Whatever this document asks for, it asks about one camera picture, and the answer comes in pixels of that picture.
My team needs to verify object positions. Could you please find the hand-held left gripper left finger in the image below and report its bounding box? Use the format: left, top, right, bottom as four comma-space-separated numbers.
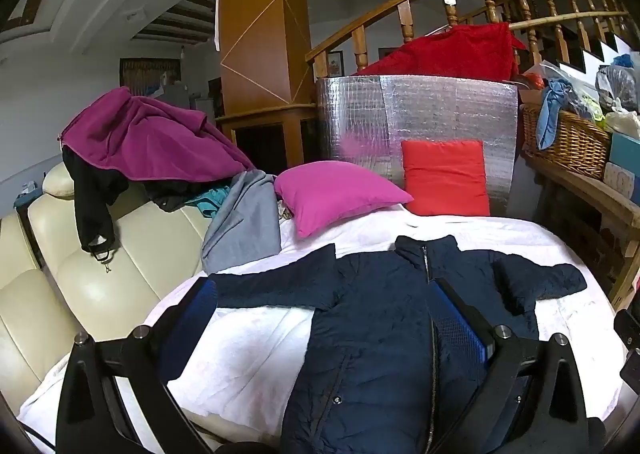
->
55, 278, 221, 454

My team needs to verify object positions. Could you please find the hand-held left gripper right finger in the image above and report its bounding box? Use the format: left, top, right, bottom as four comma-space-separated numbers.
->
427, 277, 607, 454

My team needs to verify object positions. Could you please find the navy puffer jacket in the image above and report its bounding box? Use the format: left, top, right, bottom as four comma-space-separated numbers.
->
207, 234, 588, 454

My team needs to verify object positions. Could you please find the white bed sheet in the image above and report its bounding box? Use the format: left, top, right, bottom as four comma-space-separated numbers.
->
17, 204, 631, 445

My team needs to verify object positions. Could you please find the cream leather sofa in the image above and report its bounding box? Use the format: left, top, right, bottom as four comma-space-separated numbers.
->
0, 161, 216, 415

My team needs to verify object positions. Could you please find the grey garment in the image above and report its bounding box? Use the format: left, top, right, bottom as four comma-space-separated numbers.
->
201, 169, 283, 275

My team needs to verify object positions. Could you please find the teal garment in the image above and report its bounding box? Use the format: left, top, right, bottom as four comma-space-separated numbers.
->
185, 185, 233, 217

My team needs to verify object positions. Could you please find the white lettered box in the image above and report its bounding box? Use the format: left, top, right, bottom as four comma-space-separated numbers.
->
603, 161, 636, 200

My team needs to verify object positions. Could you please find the black garment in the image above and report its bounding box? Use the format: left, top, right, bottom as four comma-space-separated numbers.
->
62, 147, 201, 260

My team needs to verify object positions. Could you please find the red pillow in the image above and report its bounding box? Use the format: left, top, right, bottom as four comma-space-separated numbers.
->
401, 139, 491, 217

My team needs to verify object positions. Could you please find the wooden side bench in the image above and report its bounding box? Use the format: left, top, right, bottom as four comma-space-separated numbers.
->
520, 149, 640, 310

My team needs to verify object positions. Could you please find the teal box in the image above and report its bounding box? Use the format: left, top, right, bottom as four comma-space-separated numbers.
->
609, 133, 640, 177

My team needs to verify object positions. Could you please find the magenta fleece jacket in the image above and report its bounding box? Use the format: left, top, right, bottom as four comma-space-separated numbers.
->
59, 87, 256, 185

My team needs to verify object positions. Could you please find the magenta pillow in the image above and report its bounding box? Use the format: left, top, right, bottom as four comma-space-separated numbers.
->
274, 160, 415, 240

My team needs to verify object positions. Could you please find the wicker basket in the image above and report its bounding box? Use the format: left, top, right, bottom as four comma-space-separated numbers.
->
520, 104, 613, 181

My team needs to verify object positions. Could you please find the silver foil insulation panel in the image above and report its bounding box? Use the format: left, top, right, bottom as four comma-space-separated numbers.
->
315, 75, 519, 215

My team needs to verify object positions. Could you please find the blue cloth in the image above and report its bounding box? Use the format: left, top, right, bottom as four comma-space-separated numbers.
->
536, 79, 591, 150

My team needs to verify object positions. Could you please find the clear plastic bag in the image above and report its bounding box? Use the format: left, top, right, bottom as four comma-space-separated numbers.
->
595, 64, 640, 112

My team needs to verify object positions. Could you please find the red fuzzy blanket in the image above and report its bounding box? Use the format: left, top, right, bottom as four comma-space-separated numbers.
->
350, 23, 528, 82

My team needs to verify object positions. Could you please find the white staircase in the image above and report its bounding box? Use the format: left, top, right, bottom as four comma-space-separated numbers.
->
557, 29, 640, 78

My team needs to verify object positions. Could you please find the wooden pillar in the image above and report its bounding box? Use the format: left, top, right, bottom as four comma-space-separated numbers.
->
215, 0, 321, 170

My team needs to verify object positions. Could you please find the wooden stair railing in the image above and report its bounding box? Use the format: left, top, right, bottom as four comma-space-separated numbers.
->
305, 0, 636, 80

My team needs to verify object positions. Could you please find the black cable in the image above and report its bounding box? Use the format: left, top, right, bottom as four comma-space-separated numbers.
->
20, 421, 58, 452

